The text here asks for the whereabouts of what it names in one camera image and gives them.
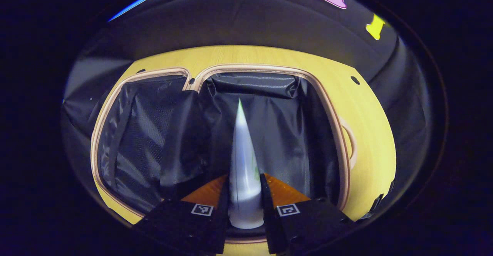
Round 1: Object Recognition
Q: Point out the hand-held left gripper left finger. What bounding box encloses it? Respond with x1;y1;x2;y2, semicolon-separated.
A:
136;174;231;256

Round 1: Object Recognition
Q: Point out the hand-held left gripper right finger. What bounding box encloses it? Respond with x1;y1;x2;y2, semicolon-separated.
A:
259;173;358;256

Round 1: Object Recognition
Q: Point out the white cream tube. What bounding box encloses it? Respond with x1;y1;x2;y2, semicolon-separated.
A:
228;98;265;229

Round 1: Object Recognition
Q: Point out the pink suitcase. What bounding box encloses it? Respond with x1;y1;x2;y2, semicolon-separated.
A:
90;63;359;245

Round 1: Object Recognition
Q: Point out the black backdrop cloth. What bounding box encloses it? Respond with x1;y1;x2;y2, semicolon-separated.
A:
62;0;428;218

